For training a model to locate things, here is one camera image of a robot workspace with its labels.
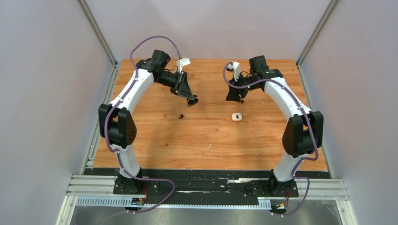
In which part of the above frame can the left aluminium frame post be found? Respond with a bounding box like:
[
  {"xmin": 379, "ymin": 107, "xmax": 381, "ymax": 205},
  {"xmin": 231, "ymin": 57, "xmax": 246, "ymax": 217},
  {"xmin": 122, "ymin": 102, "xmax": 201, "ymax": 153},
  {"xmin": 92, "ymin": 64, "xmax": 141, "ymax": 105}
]
[{"xmin": 77, "ymin": 0, "xmax": 118, "ymax": 68}]

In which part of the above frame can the aluminium frame post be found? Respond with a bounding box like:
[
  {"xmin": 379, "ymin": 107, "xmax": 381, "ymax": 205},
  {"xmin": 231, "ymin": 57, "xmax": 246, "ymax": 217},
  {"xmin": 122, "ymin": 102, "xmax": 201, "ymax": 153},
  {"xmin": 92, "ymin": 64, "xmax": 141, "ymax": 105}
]
[
  {"xmin": 77, "ymin": 0, "xmax": 118, "ymax": 68},
  {"xmin": 296, "ymin": 0, "xmax": 340, "ymax": 68}
]

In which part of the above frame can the white slotted cable duct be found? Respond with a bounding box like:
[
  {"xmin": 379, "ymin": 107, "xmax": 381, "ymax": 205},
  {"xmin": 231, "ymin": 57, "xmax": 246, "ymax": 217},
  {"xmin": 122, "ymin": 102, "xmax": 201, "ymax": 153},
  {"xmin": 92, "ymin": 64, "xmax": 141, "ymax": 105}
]
[{"xmin": 75, "ymin": 198, "xmax": 272, "ymax": 210}]

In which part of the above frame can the right aluminium frame post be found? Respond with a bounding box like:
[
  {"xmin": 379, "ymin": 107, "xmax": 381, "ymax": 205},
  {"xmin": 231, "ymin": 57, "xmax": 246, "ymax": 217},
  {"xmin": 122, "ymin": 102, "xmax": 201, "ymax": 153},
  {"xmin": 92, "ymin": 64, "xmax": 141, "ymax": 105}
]
[{"xmin": 296, "ymin": 0, "xmax": 340, "ymax": 68}]

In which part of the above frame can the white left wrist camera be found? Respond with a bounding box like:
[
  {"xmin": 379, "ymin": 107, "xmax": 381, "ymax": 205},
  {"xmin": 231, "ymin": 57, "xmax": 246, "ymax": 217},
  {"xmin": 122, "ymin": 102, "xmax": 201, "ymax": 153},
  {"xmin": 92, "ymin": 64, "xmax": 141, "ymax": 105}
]
[{"xmin": 176, "ymin": 58, "xmax": 191, "ymax": 73}]

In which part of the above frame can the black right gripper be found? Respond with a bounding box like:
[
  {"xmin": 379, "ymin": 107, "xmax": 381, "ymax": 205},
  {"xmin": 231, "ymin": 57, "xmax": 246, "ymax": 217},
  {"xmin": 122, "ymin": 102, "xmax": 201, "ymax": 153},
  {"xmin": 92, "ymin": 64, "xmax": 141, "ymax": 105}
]
[{"xmin": 226, "ymin": 73, "xmax": 259, "ymax": 102}]

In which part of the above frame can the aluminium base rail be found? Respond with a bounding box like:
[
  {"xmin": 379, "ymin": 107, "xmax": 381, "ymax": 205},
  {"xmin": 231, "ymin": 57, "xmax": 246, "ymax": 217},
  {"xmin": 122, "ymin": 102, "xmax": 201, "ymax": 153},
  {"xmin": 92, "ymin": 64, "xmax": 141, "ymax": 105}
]
[{"xmin": 66, "ymin": 175, "xmax": 349, "ymax": 201}]

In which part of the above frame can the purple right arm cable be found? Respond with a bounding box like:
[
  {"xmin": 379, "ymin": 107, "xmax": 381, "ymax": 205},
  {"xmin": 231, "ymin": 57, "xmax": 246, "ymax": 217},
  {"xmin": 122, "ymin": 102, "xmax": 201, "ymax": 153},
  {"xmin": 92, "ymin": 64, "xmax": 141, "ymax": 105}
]
[{"xmin": 222, "ymin": 62, "xmax": 320, "ymax": 218}]

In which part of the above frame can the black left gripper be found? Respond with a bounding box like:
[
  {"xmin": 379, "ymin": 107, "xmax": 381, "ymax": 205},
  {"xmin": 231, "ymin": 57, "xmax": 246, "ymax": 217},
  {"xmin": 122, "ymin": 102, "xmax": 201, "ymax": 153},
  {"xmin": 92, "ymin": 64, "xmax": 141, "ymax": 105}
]
[{"xmin": 154, "ymin": 70, "xmax": 194, "ymax": 99}]

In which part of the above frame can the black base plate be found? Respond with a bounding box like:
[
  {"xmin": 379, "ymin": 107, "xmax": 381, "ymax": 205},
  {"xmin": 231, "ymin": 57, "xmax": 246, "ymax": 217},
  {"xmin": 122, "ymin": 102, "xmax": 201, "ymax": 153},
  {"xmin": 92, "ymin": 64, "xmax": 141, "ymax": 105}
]
[{"xmin": 84, "ymin": 168, "xmax": 330, "ymax": 205}]

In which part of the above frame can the black earbud charging case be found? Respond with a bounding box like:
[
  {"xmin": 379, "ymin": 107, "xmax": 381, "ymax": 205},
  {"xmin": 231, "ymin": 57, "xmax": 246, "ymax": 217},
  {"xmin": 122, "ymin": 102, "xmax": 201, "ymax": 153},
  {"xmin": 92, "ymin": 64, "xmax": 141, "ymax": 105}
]
[{"xmin": 186, "ymin": 97, "xmax": 199, "ymax": 107}]

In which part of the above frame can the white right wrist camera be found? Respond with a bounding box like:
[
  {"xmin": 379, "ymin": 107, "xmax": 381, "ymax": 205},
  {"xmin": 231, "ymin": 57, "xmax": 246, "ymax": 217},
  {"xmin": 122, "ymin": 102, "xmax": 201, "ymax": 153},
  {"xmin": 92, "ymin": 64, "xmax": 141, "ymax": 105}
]
[{"xmin": 227, "ymin": 61, "xmax": 241, "ymax": 82}]

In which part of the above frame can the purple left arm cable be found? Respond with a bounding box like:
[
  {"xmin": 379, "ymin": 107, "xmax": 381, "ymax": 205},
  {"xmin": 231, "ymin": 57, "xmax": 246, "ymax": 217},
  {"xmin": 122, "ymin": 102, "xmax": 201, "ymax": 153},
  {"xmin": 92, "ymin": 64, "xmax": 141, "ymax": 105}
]
[{"xmin": 104, "ymin": 35, "xmax": 182, "ymax": 214}]

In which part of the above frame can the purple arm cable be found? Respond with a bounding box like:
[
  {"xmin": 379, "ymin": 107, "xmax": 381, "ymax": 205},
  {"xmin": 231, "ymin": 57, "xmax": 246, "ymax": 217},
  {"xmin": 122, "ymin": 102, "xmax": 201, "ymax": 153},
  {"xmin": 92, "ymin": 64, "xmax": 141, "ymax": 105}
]
[
  {"xmin": 104, "ymin": 35, "xmax": 182, "ymax": 214},
  {"xmin": 222, "ymin": 62, "xmax": 320, "ymax": 218}
]

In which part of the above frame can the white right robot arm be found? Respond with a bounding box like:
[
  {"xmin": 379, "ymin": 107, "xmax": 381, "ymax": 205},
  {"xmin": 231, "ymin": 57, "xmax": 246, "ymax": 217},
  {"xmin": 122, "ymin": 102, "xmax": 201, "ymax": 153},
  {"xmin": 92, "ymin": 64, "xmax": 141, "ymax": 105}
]
[{"xmin": 223, "ymin": 56, "xmax": 324, "ymax": 196}]

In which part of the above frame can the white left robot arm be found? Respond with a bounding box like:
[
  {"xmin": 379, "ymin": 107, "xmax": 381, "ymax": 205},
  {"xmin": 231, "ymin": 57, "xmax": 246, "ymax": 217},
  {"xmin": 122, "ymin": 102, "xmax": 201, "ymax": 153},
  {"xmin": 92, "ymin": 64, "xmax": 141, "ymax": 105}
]
[{"xmin": 98, "ymin": 50, "xmax": 199, "ymax": 194}]

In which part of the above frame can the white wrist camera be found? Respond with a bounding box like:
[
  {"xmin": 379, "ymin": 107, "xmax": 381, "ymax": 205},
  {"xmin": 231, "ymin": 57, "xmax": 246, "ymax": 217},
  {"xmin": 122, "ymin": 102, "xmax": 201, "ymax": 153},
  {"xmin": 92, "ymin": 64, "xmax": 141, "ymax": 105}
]
[
  {"xmin": 227, "ymin": 61, "xmax": 241, "ymax": 82},
  {"xmin": 176, "ymin": 58, "xmax": 191, "ymax": 73}
]

